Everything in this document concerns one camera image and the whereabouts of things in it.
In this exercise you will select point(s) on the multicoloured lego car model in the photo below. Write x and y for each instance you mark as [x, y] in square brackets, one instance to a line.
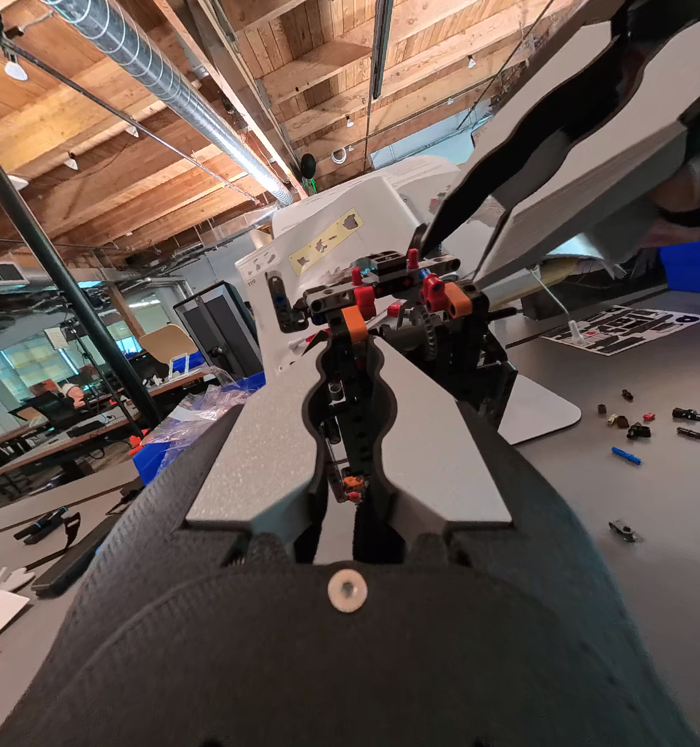
[408, 274]

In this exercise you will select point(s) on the blue lego pin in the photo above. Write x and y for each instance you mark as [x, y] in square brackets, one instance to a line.
[626, 456]

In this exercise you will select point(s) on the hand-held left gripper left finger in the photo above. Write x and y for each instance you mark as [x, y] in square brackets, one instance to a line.
[251, 467]

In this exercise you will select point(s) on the white cardboard cutout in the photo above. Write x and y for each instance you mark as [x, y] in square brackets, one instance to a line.
[6, 580]

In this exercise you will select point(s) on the blue plastic bin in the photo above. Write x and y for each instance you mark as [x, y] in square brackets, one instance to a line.
[188, 363]
[146, 464]
[694, 262]

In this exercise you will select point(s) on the sticker sheet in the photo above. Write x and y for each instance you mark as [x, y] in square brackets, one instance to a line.
[624, 330]

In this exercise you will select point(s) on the silver ventilation duct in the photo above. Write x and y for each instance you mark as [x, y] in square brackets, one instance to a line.
[151, 70]

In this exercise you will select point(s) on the lego instruction booklet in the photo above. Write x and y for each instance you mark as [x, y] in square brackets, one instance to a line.
[338, 204]

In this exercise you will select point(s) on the orange traffic cone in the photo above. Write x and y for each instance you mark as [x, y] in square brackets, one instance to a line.
[137, 442]

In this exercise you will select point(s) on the wooden book stand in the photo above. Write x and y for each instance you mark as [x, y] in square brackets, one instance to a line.
[163, 341]

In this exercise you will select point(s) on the person's right hand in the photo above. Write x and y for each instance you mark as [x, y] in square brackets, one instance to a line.
[694, 187]

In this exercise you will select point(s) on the loose small Lego parts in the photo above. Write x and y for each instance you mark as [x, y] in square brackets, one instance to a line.
[618, 420]

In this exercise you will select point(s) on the black linear ceiling lamp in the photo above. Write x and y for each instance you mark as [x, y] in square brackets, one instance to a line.
[382, 46]

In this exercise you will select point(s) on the grey lego connector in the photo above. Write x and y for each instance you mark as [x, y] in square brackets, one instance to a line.
[623, 530]

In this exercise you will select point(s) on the clear plastic bag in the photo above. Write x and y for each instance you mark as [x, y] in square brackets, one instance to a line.
[210, 402]

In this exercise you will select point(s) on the long black lego pin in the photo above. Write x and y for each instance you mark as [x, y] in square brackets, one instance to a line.
[688, 414]

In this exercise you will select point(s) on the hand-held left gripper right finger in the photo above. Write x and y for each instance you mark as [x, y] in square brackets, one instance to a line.
[443, 467]

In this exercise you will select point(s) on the black office chair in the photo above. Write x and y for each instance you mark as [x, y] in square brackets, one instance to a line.
[46, 411]

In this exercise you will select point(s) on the black lego connector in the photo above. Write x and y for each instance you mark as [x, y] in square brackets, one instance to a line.
[639, 430]

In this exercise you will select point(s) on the dark grey cabinet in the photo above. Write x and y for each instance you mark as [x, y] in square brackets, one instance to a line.
[221, 332]

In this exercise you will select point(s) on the black steel pole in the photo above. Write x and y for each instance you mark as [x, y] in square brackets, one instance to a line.
[64, 280]

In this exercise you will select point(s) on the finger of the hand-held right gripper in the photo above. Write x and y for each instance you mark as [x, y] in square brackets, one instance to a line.
[534, 96]
[589, 192]

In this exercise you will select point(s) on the black blue small device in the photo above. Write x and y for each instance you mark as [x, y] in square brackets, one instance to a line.
[41, 525]

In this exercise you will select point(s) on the wooden office desk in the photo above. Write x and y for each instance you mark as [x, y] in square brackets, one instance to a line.
[52, 446]

